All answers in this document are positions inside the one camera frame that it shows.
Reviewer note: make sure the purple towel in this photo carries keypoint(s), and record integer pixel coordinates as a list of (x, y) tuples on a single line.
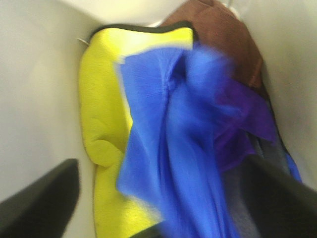
[(253, 117)]

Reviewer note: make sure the blue microfibre towel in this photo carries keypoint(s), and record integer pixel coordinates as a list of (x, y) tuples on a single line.
[(170, 160)]

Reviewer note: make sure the brown towel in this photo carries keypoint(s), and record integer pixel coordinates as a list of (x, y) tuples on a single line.
[(218, 27)]

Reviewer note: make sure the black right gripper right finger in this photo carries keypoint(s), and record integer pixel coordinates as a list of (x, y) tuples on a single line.
[(266, 202)]

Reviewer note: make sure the yellow towel with black trim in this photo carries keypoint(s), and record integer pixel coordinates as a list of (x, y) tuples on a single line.
[(106, 119)]

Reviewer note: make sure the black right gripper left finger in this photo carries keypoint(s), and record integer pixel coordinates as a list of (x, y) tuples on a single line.
[(44, 208)]

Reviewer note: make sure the white plastic bin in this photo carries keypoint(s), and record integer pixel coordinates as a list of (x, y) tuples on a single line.
[(41, 43)]

